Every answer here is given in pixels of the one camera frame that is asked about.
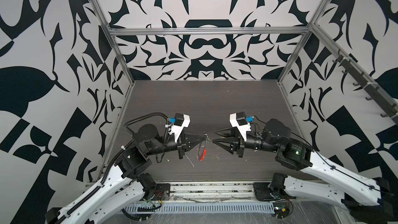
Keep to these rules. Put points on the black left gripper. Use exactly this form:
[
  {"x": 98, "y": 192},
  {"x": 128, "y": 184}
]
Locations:
[{"x": 185, "y": 140}]

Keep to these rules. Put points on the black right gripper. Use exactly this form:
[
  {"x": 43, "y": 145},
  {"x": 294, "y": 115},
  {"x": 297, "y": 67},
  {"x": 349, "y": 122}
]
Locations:
[{"x": 229, "y": 134}]

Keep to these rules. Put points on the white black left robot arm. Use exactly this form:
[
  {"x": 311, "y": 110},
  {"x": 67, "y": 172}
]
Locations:
[{"x": 124, "y": 181}]

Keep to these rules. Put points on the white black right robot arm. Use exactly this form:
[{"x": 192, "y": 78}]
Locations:
[{"x": 366, "y": 199}]

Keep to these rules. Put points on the green circuit board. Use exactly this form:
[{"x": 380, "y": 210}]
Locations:
[{"x": 283, "y": 209}]

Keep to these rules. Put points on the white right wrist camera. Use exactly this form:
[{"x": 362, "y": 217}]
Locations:
[{"x": 242, "y": 122}]

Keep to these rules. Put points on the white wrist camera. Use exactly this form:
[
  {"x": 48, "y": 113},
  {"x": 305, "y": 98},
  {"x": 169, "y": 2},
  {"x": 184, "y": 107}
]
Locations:
[
  {"x": 176, "y": 124},
  {"x": 242, "y": 122}
]

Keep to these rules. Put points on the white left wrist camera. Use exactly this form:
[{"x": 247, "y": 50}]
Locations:
[{"x": 176, "y": 124}]

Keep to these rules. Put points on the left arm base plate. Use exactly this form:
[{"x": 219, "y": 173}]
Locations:
[{"x": 157, "y": 192}]

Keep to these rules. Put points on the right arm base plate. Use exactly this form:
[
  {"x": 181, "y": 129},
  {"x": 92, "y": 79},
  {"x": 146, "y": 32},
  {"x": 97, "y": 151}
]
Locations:
[{"x": 270, "y": 192}]

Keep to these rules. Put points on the white slotted cable duct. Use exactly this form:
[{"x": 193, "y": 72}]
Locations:
[{"x": 204, "y": 208}]

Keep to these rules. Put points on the aluminium frame top crossbar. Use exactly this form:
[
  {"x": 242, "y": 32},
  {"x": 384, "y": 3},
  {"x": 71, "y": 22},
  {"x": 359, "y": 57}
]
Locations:
[{"x": 209, "y": 31}]

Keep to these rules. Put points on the aluminium frame corner post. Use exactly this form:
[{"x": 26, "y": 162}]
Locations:
[{"x": 105, "y": 27}]

